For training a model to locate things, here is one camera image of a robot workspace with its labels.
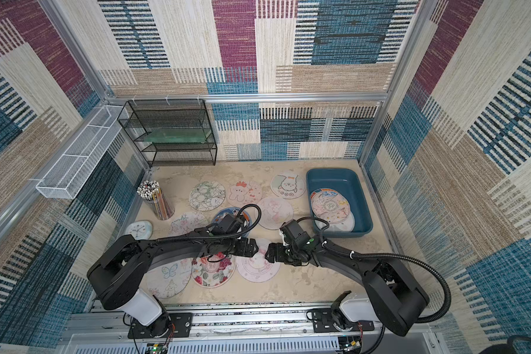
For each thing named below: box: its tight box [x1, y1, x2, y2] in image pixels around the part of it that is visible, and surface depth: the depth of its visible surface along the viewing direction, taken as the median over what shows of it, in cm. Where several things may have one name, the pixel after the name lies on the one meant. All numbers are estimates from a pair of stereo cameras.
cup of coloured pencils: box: [136, 179, 175, 221], surface depth 90 cm
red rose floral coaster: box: [191, 251, 237, 289], surface depth 86 cm
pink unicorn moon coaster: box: [257, 196, 294, 231], surface depth 104 cm
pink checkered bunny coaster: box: [226, 179, 264, 208], surface depth 110 cm
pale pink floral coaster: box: [168, 212, 209, 237], surface depth 101 cm
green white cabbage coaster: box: [188, 180, 227, 212], surface depth 110 cm
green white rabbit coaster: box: [315, 213, 355, 233], surface depth 98 cm
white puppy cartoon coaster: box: [270, 171, 307, 200], surface depth 114 cm
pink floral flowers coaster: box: [310, 188, 351, 224], surface depth 104 cm
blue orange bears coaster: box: [310, 188, 349, 203], surface depth 107 cm
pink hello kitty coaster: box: [236, 238, 281, 283], surface depth 87 cm
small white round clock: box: [125, 219, 154, 241], surface depth 96 cm
